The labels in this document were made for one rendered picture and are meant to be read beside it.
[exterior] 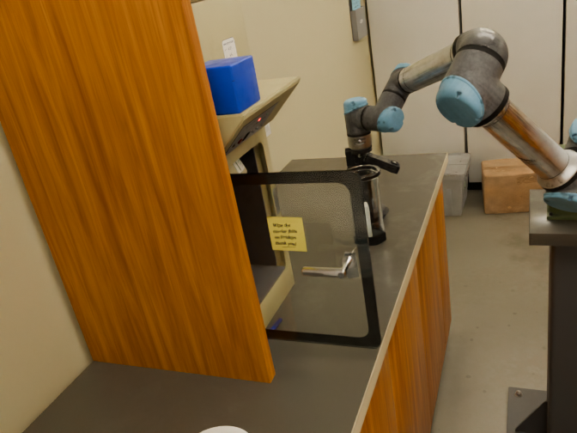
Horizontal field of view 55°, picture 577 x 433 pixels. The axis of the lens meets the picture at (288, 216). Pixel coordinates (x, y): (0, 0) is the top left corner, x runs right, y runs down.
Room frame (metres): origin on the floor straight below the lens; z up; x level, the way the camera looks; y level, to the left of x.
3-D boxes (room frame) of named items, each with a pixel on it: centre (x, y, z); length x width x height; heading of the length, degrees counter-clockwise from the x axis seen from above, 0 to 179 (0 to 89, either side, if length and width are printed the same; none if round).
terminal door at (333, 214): (1.02, 0.00, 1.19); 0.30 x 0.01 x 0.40; 65
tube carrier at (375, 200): (1.55, -0.24, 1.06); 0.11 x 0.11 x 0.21
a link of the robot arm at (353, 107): (1.69, -0.27, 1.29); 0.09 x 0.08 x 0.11; 38
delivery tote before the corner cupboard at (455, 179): (3.71, -1.01, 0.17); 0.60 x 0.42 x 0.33; 63
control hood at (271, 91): (1.20, 0.03, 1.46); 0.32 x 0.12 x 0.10; 155
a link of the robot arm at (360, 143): (1.69, -0.26, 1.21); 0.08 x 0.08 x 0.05
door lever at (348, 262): (0.96, -0.06, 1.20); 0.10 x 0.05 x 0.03; 65
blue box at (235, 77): (1.11, 0.08, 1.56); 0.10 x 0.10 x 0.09; 65
